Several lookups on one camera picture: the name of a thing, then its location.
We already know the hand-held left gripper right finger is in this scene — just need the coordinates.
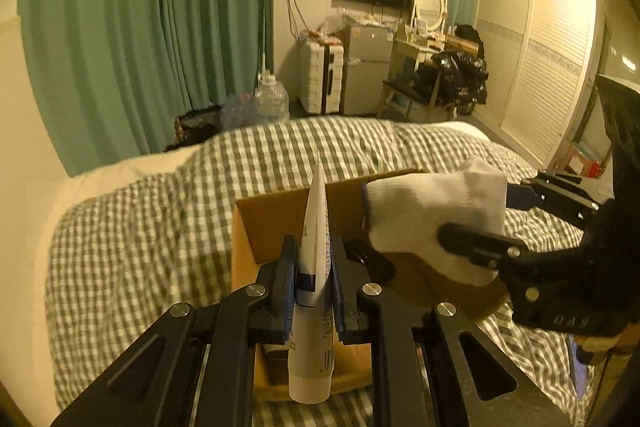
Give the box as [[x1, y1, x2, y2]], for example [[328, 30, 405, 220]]
[[330, 236, 572, 427]]

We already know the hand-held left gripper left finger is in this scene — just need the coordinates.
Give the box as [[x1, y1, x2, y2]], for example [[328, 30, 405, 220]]
[[50, 234, 299, 427]]

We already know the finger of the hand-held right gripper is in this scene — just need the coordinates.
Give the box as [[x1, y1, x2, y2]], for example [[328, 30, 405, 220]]
[[505, 171, 602, 229], [437, 221, 532, 279]]

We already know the white tube with blue label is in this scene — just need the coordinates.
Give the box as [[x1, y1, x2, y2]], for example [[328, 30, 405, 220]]
[[288, 151, 336, 404]]

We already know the white sock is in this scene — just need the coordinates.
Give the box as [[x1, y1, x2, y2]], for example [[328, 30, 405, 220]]
[[360, 156, 509, 287]]

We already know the cardboard box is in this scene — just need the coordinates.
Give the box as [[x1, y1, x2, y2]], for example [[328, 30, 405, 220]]
[[231, 168, 507, 404]]

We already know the white sliding-door wardrobe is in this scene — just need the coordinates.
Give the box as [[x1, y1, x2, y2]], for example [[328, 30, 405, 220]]
[[474, 0, 607, 164]]

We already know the green checked blanket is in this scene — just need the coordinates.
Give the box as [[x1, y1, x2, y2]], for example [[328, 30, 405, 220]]
[[44, 115, 602, 427]]

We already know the stool with black cushion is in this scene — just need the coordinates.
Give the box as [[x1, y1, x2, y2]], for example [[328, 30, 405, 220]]
[[376, 74, 442, 121]]

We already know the dark basket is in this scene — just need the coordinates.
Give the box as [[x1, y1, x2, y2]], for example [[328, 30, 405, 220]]
[[172, 106, 224, 146]]

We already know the clear plastic bottle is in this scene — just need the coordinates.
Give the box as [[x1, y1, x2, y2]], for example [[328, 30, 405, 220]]
[[219, 93, 257, 130]]

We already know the large clear water jug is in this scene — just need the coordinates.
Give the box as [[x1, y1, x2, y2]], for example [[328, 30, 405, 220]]
[[252, 73, 291, 126]]

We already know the white vanity table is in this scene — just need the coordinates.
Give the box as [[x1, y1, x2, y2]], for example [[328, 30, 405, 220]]
[[390, 33, 482, 120]]

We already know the silver mini fridge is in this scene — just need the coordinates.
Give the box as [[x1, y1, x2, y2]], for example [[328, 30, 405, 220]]
[[339, 25, 397, 117]]

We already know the white suitcase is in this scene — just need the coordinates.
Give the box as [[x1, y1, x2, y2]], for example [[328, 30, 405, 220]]
[[298, 40, 347, 116]]

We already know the white oval vanity mirror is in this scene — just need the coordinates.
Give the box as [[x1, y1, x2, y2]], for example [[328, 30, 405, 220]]
[[411, 0, 449, 36]]

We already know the white bed sheet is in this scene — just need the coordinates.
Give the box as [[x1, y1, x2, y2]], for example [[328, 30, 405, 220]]
[[0, 146, 213, 408]]

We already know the wide green curtain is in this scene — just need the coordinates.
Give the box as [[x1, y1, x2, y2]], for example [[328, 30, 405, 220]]
[[16, 0, 277, 178]]

